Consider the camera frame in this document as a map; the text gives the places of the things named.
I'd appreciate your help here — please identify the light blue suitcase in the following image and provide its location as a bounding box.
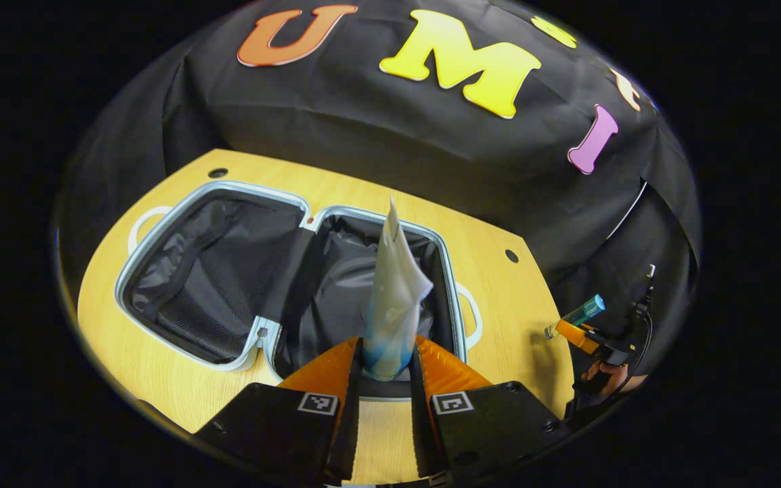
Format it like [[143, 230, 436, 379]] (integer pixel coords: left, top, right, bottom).
[[114, 180, 483, 402]]

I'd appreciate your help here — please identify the blue capped clear bottle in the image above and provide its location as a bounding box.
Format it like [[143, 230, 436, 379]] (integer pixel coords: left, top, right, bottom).
[[544, 295, 606, 340]]

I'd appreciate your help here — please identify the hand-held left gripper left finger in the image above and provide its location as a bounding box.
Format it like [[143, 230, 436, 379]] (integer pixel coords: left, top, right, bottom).
[[194, 337, 363, 486]]

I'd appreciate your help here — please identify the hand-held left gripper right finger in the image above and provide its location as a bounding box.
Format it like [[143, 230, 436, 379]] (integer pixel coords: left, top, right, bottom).
[[409, 334, 571, 479]]

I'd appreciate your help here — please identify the black cable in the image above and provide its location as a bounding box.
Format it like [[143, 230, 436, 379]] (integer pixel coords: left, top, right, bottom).
[[624, 264, 657, 394]]

